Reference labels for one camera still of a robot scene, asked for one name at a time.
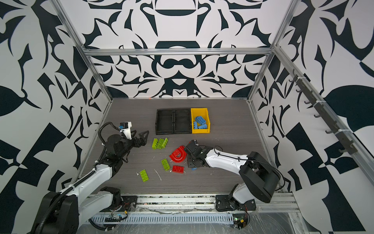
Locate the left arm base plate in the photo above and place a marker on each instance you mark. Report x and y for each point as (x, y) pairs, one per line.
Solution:
(127, 203)

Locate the wall hook rail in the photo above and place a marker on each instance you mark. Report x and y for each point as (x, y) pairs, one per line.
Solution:
(325, 112)

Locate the green lego brick cluster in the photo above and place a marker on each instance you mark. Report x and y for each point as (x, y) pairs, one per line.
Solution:
(159, 143)

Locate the right circuit board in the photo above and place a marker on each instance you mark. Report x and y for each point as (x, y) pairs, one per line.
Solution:
(241, 222)

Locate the yellow bin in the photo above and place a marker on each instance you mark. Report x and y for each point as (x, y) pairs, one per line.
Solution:
(200, 112)

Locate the circuit board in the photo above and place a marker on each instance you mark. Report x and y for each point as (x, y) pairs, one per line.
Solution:
(115, 217)
(241, 222)

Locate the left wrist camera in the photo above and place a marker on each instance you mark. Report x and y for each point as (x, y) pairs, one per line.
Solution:
(125, 129)

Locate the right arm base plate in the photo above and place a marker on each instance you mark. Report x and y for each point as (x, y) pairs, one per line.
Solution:
(225, 203)

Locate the red lego arch piece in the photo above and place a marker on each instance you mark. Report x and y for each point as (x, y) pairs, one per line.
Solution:
(179, 155)

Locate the green lego brick middle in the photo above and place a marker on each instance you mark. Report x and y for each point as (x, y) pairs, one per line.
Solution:
(165, 164)

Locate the black bin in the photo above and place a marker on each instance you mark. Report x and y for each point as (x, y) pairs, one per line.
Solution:
(164, 122)
(182, 121)

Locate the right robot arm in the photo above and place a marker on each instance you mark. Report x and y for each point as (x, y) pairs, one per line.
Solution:
(260, 178)

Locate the white cable duct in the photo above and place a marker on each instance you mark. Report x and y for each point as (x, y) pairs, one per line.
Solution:
(204, 218)

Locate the green lego brick front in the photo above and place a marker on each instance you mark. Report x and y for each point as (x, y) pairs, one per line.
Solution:
(144, 175)

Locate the left circuit board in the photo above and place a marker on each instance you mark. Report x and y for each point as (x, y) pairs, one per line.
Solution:
(115, 217)

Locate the left black bin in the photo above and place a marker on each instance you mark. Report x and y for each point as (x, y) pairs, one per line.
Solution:
(164, 122)

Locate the red lego brick front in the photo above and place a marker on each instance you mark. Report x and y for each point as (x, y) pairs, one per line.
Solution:
(178, 169)

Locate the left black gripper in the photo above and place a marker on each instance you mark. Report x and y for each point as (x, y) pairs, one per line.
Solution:
(133, 140)

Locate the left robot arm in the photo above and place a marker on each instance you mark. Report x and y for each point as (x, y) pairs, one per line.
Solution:
(65, 211)

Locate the middle black bin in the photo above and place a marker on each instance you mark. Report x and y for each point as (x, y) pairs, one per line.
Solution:
(182, 121)

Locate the blue lego brick top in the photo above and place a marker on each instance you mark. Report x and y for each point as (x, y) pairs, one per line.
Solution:
(200, 120)

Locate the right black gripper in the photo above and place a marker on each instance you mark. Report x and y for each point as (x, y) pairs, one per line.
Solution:
(189, 165)

